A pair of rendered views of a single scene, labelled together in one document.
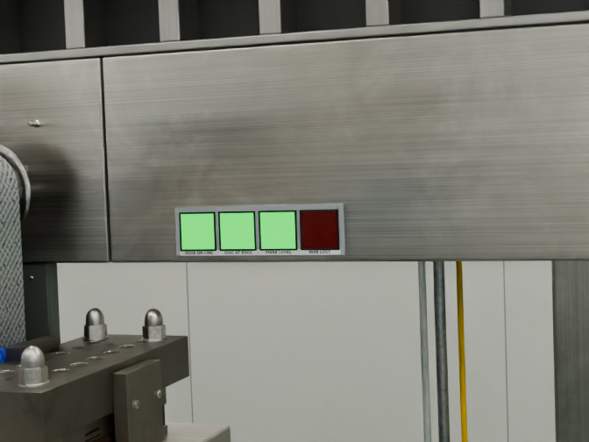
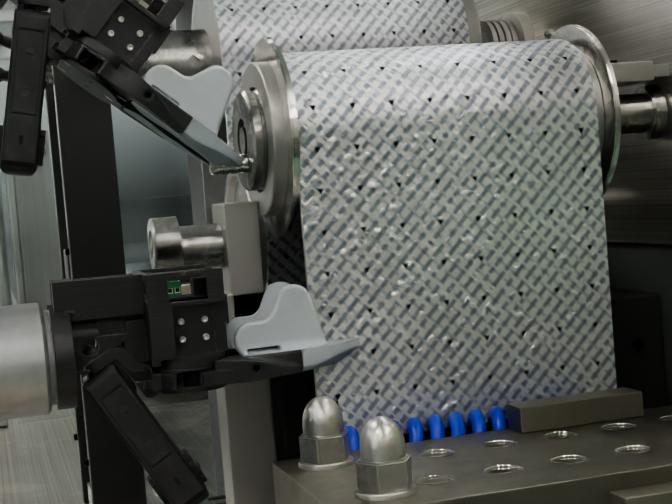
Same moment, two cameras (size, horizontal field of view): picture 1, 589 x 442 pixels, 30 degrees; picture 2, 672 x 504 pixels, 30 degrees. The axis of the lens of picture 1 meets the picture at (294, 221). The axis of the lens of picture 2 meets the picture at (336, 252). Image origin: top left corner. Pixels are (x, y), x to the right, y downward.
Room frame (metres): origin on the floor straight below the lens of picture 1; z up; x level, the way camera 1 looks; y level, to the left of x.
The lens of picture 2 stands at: (0.84, -0.28, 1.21)
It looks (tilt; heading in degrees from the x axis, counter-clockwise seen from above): 3 degrees down; 56
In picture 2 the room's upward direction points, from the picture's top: 5 degrees counter-clockwise
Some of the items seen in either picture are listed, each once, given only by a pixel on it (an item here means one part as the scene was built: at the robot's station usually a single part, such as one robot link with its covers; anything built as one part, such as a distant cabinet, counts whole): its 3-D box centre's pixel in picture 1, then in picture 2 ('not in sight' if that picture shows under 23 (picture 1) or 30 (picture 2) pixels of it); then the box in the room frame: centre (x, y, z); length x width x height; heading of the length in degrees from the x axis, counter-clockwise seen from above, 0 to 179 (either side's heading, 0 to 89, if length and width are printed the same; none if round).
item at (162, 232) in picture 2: not in sight; (164, 243); (1.28, 0.58, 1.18); 0.04 x 0.02 x 0.04; 71
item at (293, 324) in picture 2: not in sight; (298, 326); (1.31, 0.45, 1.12); 0.09 x 0.03 x 0.06; 160
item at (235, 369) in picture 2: not in sight; (236, 366); (1.26, 0.46, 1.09); 0.09 x 0.05 x 0.02; 160
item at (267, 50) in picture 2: not in sight; (271, 139); (1.34, 0.52, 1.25); 0.15 x 0.01 x 0.15; 71
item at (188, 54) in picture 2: not in sight; (174, 65); (1.40, 0.77, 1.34); 0.06 x 0.06 x 0.06; 71
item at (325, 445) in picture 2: not in sight; (323, 430); (1.29, 0.40, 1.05); 0.04 x 0.04 x 0.04
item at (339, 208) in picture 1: (258, 231); not in sight; (1.52, 0.05, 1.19); 0.25 x 0.01 x 0.07; 71
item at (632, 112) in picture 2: not in sight; (616, 114); (1.62, 0.43, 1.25); 0.07 x 0.04 x 0.04; 161
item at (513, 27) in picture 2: not in sight; (487, 48); (1.70, 0.67, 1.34); 0.07 x 0.07 x 0.07; 71
